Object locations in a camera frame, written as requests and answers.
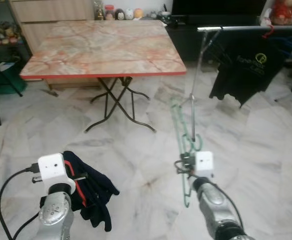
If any green plastic hanger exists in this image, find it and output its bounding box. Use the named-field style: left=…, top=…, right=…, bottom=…
left=170, top=97, right=204, bottom=208

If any dark shirt with red collar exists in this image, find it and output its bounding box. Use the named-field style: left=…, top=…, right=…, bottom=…
left=62, top=150, right=120, bottom=232

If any red plastic hanger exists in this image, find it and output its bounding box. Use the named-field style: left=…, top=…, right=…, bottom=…
left=263, top=22, right=277, bottom=40

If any black T-shirt with logo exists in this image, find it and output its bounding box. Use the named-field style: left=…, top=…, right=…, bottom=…
left=209, top=32, right=286, bottom=107

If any black TV cabinet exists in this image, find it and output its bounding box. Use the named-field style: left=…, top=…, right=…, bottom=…
left=163, top=12, right=292, bottom=63

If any marble top folding table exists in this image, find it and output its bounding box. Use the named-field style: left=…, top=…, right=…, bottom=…
left=20, top=20, right=187, bottom=134

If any silver metal clothes rack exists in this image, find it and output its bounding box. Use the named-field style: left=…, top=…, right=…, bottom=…
left=188, top=25, right=292, bottom=142

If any black desk organizer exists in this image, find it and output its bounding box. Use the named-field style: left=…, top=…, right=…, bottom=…
left=156, top=10, right=179, bottom=27

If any black flat television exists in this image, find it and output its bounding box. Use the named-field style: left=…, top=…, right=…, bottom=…
left=172, top=0, right=267, bottom=16

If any black mouse plush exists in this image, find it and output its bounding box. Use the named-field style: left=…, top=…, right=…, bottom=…
left=115, top=8, right=126, bottom=21

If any light wooden sideboard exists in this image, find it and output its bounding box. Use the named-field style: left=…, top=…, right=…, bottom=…
left=8, top=0, right=96, bottom=91

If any red lidded jar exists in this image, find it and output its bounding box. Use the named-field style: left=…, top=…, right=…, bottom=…
left=104, top=4, right=116, bottom=21

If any blue and gold trophy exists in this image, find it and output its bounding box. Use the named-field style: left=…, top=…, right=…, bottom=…
left=95, top=0, right=105, bottom=21

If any red robed figurine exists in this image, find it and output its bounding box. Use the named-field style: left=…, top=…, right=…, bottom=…
left=271, top=0, right=292, bottom=26

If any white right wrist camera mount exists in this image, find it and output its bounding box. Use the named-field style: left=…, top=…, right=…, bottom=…
left=193, top=151, right=215, bottom=179

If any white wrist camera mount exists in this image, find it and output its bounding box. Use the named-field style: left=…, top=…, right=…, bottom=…
left=193, top=151, right=215, bottom=179
left=37, top=152, right=77, bottom=196

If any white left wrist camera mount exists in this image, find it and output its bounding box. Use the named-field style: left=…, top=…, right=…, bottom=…
left=37, top=152, right=77, bottom=196

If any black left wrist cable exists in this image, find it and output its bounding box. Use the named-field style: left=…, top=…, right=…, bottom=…
left=0, top=165, right=41, bottom=240

